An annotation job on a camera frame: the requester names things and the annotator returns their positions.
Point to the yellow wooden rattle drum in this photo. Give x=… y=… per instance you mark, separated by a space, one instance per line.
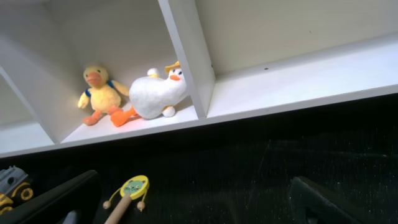
x=134 y=186

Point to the yellow plush duck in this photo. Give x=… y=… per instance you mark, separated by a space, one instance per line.
x=102 y=96

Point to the white shelf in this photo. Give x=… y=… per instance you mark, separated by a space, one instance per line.
x=280 y=93

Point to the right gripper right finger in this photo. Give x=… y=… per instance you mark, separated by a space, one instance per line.
x=320 y=205

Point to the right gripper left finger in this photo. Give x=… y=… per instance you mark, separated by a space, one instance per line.
x=62 y=199

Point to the grey and yellow toy truck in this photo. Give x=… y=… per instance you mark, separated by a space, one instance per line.
x=12 y=183

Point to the white plush goose with hat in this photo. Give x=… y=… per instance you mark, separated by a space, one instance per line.
x=152 y=96

